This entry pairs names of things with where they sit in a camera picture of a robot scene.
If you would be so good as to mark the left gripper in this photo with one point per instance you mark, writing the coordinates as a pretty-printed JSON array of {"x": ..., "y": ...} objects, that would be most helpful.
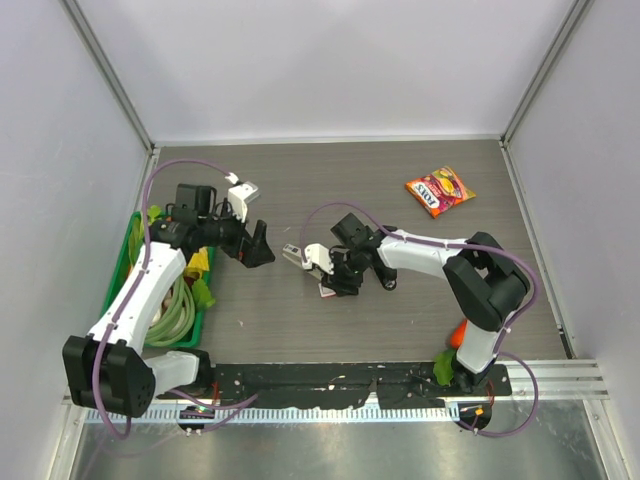
[{"x": 254, "y": 250}]

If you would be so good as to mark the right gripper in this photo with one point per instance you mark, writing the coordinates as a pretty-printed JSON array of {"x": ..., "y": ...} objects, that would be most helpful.
[{"x": 341, "y": 285}]

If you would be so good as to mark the red white staple box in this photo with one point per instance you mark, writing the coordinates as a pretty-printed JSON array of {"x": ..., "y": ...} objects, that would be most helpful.
[{"x": 326, "y": 292}]

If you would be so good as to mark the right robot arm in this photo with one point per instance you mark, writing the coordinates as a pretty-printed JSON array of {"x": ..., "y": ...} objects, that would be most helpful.
[{"x": 488, "y": 284}]

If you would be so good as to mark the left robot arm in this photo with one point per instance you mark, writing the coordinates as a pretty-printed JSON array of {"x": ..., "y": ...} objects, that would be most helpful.
[{"x": 105, "y": 369}]

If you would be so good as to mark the orange toy carrot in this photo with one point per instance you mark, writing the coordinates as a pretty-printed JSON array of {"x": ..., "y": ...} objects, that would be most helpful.
[{"x": 456, "y": 338}]

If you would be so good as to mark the green plastic tray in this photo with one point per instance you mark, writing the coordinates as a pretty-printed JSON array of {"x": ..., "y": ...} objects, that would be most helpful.
[{"x": 177, "y": 323}]

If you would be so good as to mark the orange candy bag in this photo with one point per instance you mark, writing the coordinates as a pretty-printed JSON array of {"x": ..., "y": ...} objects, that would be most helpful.
[{"x": 439, "y": 191}]

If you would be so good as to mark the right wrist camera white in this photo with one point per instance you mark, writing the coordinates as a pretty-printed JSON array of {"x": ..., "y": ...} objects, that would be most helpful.
[{"x": 317, "y": 258}]

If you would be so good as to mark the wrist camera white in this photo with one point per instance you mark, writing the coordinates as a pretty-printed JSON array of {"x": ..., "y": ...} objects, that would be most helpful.
[
  {"x": 317, "y": 258},
  {"x": 239, "y": 198}
]

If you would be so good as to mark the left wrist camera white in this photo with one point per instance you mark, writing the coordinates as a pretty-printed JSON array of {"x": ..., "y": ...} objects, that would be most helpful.
[{"x": 239, "y": 198}]

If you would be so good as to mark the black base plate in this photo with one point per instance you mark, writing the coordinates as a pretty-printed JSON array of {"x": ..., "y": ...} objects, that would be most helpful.
[{"x": 338, "y": 386}]

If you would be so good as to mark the white slotted cable duct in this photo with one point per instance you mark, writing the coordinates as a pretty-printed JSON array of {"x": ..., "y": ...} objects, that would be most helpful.
[{"x": 371, "y": 412}]

